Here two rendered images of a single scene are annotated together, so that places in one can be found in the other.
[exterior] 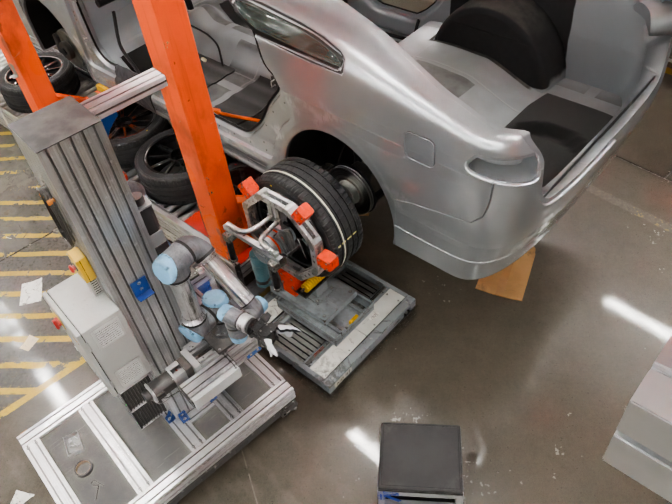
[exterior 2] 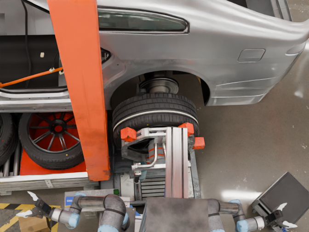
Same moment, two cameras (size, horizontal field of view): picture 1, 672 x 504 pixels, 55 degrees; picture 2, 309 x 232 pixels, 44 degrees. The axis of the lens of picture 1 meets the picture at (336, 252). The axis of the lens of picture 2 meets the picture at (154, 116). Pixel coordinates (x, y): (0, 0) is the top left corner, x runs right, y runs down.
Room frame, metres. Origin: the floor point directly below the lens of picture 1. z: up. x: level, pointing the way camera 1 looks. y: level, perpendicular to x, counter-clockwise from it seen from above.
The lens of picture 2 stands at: (1.97, 1.28, 3.55)
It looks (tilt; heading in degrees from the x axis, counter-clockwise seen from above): 63 degrees down; 300
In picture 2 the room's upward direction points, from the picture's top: 10 degrees clockwise
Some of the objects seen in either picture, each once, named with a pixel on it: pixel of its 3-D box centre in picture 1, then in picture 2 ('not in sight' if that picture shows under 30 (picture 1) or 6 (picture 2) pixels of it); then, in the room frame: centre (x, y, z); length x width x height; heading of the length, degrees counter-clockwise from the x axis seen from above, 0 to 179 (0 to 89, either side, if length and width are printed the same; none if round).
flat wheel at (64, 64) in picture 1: (39, 81); not in sight; (5.30, 2.45, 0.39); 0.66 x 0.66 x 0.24
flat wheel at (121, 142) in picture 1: (127, 131); not in sight; (4.34, 1.53, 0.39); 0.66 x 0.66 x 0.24
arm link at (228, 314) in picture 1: (231, 316); (246, 225); (1.67, 0.46, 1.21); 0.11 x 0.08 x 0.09; 52
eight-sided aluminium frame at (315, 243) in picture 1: (283, 235); (157, 146); (2.48, 0.27, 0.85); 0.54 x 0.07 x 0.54; 44
